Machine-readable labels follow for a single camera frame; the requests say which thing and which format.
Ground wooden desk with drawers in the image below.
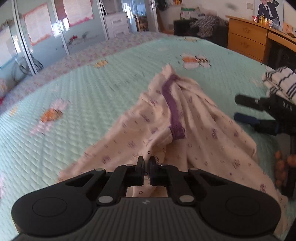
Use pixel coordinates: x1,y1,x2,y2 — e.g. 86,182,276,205
225,15,296,70

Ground green quilted bee blanket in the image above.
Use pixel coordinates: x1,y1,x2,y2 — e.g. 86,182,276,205
0,37,296,241

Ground wooden chair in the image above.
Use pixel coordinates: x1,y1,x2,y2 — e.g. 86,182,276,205
134,14,148,32

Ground wide pink border poster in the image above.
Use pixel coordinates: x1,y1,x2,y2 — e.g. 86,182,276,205
23,2,55,45

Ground pink printed pajama top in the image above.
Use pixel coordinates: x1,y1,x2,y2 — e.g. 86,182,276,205
58,64,289,232

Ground coiled grey hose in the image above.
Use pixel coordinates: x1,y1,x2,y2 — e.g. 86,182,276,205
11,58,43,81

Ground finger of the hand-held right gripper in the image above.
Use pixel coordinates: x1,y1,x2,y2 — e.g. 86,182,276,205
235,94,275,112
233,113,278,135

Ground blue sliding door wardrobe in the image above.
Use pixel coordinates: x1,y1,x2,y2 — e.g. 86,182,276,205
0,0,109,77

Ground blue framed poster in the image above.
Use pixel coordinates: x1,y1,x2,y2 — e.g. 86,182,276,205
0,25,18,69

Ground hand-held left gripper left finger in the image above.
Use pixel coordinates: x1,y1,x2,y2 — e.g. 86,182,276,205
65,156,145,206

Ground small tins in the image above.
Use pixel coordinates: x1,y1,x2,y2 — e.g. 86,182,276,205
252,15,274,28

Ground person's right forearm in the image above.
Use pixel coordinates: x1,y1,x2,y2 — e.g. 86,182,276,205
261,66,296,105

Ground tall pink border poster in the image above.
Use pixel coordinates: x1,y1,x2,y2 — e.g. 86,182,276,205
62,0,94,26

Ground green white carton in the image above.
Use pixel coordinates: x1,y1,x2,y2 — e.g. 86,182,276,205
180,7,200,20

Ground white drawer cabinet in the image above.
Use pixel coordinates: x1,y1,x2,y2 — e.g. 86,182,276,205
103,11,130,39

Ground black white patterned garment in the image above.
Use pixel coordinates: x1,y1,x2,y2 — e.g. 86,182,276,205
190,15,228,37

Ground black sofa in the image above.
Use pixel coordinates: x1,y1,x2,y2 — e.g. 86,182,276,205
173,19,229,48

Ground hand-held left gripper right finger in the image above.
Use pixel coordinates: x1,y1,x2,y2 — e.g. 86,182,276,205
149,156,228,205

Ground portrait wall poster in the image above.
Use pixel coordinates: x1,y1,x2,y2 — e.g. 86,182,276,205
254,0,284,28

